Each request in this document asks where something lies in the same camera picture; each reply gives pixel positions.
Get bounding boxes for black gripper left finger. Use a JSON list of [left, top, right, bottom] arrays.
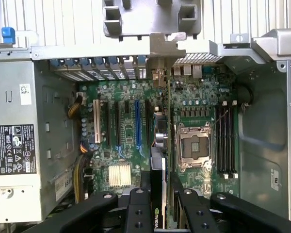
[[21, 171, 153, 233]]

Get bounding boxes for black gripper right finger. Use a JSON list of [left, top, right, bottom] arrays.
[[171, 172, 291, 233]]

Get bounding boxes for green graphics card black shroud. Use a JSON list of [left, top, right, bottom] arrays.
[[145, 32, 187, 233]]

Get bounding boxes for silver finned heatsink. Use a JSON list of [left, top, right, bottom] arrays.
[[108, 165, 132, 188]]

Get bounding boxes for CPU socket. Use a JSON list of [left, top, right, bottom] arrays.
[[174, 122, 214, 172]]

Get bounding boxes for black RAM slot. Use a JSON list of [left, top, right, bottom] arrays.
[[215, 100, 222, 175], [221, 100, 227, 180], [226, 100, 233, 180], [232, 100, 239, 180]]

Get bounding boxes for metal socket cover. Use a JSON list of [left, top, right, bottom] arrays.
[[176, 123, 213, 170]]

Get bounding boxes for blue expansion slot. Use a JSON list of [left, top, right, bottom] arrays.
[[133, 99, 143, 152]]

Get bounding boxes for long black expansion slot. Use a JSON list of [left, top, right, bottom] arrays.
[[114, 100, 122, 148], [103, 100, 112, 146], [145, 99, 152, 146]]

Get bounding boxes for white expansion slot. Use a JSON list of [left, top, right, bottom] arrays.
[[93, 99, 103, 144]]

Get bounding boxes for socket locking lever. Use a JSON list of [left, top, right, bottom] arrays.
[[211, 109, 229, 127]]

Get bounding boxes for open black PC case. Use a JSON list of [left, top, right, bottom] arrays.
[[0, 28, 291, 233]]

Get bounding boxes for green motherboard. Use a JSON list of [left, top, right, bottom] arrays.
[[77, 58, 241, 197]]

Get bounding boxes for grey power supply unit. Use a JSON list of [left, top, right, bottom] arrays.
[[0, 59, 78, 224]]

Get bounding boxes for grey parts rack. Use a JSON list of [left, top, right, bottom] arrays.
[[103, 0, 202, 41]]

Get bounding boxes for blue case latch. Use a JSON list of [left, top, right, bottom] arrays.
[[1, 26, 16, 45]]

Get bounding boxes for multicoloured power wire bundle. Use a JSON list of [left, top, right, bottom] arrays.
[[72, 143, 93, 203]]

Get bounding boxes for yellow black power wires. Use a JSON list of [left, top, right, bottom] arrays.
[[67, 92, 85, 119]]

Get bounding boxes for thick black looped cable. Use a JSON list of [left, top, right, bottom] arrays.
[[239, 82, 255, 109]]

